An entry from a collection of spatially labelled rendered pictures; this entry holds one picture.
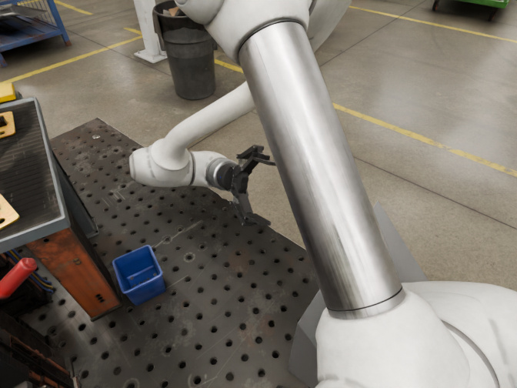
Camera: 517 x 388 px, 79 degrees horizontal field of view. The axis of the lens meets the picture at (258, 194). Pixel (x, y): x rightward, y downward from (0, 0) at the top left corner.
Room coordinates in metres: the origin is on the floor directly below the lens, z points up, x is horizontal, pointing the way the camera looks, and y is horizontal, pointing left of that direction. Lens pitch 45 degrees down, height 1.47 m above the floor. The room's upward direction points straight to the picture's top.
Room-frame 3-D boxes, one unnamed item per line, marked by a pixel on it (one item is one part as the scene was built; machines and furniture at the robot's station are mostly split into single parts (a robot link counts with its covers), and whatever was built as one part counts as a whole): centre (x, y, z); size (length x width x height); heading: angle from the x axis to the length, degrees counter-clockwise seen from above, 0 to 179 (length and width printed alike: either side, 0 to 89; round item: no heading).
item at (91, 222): (0.60, 0.54, 0.92); 0.08 x 0.08 x 0.44; 32
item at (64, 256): (0.38, 0.40, 0.92); 0.10 x 0.08 x 0.45; 32
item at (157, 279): (0.42, 0.30, 0.74); 0.11 x 0.10 x 0.09; 32
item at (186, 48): (2.84, 0.60, 0.36); 0.54 x 0.50 x 0.73; 140
